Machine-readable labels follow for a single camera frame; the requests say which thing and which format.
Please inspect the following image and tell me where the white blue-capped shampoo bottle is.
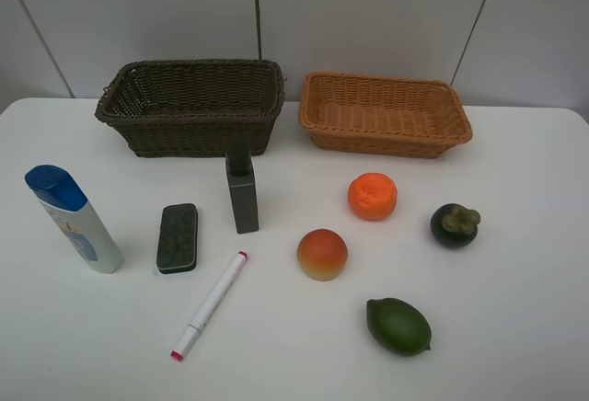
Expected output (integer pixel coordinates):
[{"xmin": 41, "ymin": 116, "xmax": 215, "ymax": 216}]
[{"xmin": 25, "ymin": 165, "xmax": 123, "ymax": 274}]

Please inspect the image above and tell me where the dark brown wicker basket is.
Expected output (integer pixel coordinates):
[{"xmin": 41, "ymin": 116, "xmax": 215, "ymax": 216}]
[{"xmin": 95, "ymin": 59, "xmax": 284, "ymax": 158}]

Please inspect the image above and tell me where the orange wicker basket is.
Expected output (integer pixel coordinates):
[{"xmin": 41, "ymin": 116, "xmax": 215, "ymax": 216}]
[{"xmin": 298, "ymin": 72, "xmax": 473, "ymax": 159}]

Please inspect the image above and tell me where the dark purple mangosteen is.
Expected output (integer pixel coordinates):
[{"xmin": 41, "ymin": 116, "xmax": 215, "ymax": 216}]
[{"xmin": 430, "ymin": 203, "xmax": 481, "ymax": 249}]

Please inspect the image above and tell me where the white red-tipped marker pen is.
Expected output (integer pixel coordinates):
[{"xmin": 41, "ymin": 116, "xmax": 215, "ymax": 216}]
[{"xmin": 170, "ymin": 251, "xmax": 248, "ymax": 362}]

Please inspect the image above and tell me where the green lime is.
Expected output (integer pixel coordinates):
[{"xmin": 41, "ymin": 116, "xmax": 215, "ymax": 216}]
[{"xmin": 366, "ymin": 298, "xmax": 433, "ymax": 357}]

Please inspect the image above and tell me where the dark green pump bottle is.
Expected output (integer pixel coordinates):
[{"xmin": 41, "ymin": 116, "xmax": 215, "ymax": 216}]
[{"xmin": 225, "ymin": 148, "xmax": 260, "ymax": 235}]

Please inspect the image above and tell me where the orange tangerine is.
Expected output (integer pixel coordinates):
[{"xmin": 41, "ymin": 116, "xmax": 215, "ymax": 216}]
[{"xmin": 347, "ymin": 173, "xmax": 398, "ymax": 221}]

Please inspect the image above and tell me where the red-yellow peach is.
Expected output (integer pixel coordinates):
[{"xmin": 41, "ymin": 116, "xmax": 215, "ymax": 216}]
[{"xmin": 296, "ymin": 229, "xmax": 349, "ymax": 281}]

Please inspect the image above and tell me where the black whiteboard eraser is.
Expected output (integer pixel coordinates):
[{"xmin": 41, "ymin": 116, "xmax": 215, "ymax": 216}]
[{"xmin": 156, "ymin": 203, "xmax": 198, "ymax": 274}]

